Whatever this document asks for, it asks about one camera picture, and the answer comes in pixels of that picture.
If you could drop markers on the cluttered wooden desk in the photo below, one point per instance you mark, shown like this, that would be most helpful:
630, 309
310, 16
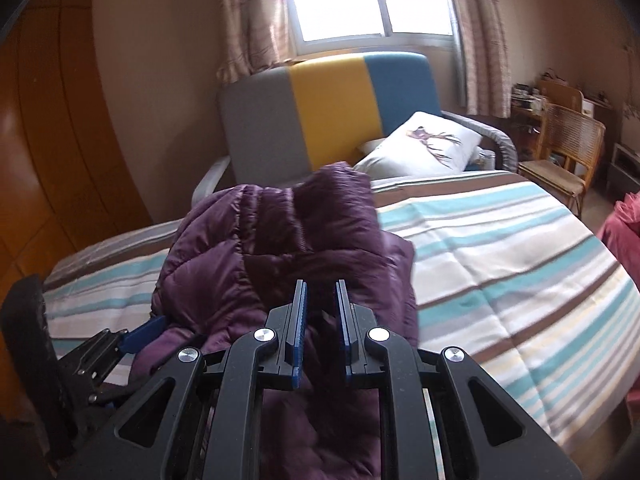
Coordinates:
528, 104

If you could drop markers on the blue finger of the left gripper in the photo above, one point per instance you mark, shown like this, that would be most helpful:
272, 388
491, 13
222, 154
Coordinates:
142, 336

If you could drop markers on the pink patterned curtain left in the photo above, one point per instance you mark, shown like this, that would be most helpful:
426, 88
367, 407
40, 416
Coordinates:
256, 37

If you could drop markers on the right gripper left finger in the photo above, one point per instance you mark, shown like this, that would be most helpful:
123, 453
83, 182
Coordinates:
283, 370

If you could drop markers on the grey yellow blue armchair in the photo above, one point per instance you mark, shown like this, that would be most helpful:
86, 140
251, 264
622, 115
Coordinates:
286, 122

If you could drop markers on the pink patterned curtain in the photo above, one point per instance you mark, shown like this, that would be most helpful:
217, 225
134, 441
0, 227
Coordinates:
487, 75
256, 37

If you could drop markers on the striped bed cover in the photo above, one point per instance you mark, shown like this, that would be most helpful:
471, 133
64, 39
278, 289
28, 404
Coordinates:
501, 269

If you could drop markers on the white embroidered pillow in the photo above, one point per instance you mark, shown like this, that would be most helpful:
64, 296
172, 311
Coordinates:
424, 146

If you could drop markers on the pink clothing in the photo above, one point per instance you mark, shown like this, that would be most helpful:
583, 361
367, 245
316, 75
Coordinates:
620, 234

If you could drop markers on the pink patterned curtain right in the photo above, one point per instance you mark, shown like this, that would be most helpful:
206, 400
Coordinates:
487, 75

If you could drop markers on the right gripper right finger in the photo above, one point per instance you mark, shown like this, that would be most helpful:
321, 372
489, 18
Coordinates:
354, 322

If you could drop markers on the rattan wooden chair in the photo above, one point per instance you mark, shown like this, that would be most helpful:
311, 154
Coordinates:
567, 155

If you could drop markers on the wooden wardrobe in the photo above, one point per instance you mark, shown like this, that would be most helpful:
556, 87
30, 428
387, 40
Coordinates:
65, 184

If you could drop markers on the window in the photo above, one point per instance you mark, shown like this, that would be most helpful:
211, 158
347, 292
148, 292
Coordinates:
331, 25

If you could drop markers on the purple puffer jacket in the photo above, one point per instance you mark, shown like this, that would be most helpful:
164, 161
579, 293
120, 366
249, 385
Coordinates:
239, 254

